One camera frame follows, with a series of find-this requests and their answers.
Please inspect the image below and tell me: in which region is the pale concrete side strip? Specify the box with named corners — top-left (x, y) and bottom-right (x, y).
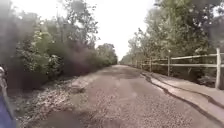
top-left (139, 68), bottom-right (224, 125)

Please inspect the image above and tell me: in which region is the brown gravel dirt road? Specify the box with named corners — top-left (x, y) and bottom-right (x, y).
top-left (39, 64), bottom-right (224, 128)

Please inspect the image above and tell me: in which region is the leaf-littered verge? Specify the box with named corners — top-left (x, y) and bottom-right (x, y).
top-left (7, 68), bottom-right (108, 128)

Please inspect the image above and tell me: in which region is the row of green bushes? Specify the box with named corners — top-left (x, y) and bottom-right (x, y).
top-left (0, 0), bottom-right (119, 91)

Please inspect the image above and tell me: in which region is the pale wooden rail fence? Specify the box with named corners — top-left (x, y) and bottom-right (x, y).
top-left (134, 47), bottom-right (224, 90)

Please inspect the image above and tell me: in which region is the row of trees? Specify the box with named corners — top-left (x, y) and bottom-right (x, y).
top-left (119, 0), bottom-right (224, 88)

